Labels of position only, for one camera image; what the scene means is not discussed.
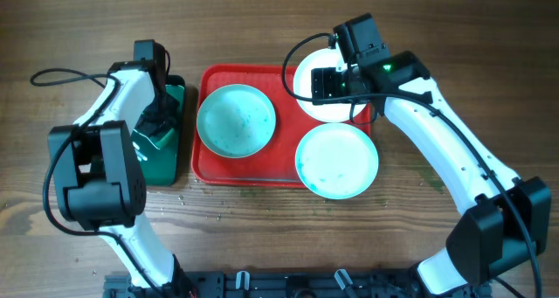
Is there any green sponge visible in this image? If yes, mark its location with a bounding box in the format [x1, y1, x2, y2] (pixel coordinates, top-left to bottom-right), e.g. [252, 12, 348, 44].
[148, 128, 176, 149]

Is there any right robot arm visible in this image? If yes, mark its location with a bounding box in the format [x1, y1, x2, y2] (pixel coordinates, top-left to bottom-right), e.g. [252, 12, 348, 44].
[311, 14, 551, 296]

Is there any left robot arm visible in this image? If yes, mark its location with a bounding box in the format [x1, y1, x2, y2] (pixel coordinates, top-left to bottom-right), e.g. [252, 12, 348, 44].
[42, 39, 194, 297]

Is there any red plastic tray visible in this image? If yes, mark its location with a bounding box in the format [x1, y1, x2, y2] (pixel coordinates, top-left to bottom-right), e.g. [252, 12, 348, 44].
[190, 63, 373, 190]

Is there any white plate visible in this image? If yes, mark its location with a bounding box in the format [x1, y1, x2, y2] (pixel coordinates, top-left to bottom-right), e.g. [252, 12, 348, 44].
[293, 48, 351, 123]

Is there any black tub with green water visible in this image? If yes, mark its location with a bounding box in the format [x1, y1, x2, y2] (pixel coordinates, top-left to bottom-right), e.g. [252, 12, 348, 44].
[131, 75, 186, 186]

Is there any left cyan plate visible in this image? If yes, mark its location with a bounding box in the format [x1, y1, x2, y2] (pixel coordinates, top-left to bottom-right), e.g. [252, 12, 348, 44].
[197, 84, 276, 158]

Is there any cyan plate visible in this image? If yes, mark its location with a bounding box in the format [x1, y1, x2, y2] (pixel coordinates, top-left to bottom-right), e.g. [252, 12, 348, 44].
[294, 123, 379, 200]
[197, 84, 276, 158]

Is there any lower right cyan plate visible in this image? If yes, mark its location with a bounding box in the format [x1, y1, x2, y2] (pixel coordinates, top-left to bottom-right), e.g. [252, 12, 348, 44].
[294, 123, 379, 200]

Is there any right black cable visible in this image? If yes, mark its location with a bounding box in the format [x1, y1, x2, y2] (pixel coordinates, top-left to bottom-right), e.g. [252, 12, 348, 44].
[281, 31, 543, 298]

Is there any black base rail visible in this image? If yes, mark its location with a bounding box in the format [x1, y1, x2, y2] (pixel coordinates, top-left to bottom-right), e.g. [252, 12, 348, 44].
[102, 268, 493, 298]

